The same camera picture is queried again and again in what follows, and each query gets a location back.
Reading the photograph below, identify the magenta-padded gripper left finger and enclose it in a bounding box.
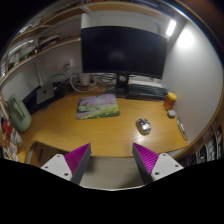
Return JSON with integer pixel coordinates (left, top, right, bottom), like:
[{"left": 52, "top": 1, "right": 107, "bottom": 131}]
[{"left": 40, "top": 143, "right": 92, "bottom": 186}]

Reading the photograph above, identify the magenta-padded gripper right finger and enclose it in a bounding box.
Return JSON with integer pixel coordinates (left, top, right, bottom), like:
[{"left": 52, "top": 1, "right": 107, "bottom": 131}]
[{"left": 132, "top": 142, "right": 185, "bottom": 185}]

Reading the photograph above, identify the transparent computer mouse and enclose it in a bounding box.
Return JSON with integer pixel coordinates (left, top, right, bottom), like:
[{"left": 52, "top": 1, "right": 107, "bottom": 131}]
[{"left": 135, "top": 117, "right": 152, "bottom": 136}]

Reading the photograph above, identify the flower print mouse pad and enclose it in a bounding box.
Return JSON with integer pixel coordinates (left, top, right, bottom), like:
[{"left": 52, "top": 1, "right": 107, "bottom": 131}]
[{"left": 75, "top": 93, "right": 121, "bottom": 120}]

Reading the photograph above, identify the orange jar with yellow lid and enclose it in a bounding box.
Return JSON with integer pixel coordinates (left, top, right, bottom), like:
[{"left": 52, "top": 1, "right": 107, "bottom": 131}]
[{"left": 163, "top": 92, "right": 178, "bottom": 111}]

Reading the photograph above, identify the dark grey keyboard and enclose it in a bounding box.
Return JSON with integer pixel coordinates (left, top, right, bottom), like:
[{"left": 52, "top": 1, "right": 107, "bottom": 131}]
[{"left": 126, "top": 83, "right": 169, "bottom": 102}]

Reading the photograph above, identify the silver mini computer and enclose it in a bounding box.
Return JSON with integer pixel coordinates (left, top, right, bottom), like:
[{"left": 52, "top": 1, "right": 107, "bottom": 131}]
[{"left": 35, "top": 83, "right": 55, "bottom": 105}]

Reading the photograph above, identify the black desktop stand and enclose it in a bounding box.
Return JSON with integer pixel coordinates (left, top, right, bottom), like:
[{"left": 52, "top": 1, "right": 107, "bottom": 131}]
[{"left": 22, "top": 81, "right": 66, "bottom": 115}]

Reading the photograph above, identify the black computer monitor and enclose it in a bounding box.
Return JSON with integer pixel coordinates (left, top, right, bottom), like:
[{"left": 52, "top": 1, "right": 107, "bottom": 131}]
[{"left": 80, "top": 25, "right": 169, "bottom": 99}]

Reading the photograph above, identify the white ceiling light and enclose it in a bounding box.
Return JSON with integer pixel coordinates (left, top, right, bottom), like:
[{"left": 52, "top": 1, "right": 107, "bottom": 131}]
[{"left": 165, "top": 19, "right": 178, "bottom": 38}]

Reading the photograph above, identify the pen with lanyard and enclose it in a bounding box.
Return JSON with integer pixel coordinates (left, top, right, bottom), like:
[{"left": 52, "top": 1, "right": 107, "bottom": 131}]
[{"left": 176, "top": 117, "right": 189, "bottom": 142}]

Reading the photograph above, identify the white cable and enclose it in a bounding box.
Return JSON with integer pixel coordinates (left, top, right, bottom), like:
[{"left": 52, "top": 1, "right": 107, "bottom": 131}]
[{"left": 69, "top": 73, "right": 101, "bottom": 93}]

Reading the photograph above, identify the white wall outlet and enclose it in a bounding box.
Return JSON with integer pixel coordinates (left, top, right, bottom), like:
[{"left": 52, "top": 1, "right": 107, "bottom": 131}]
[{"left": 64, "top": 59, "right": 75, "bottom": 69}]

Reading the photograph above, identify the wooden wall shelf unit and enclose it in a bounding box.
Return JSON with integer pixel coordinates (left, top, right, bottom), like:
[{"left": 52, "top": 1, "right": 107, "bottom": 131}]
[{"left": 0, "top": 1, "right": 181, "bottom": 85}]

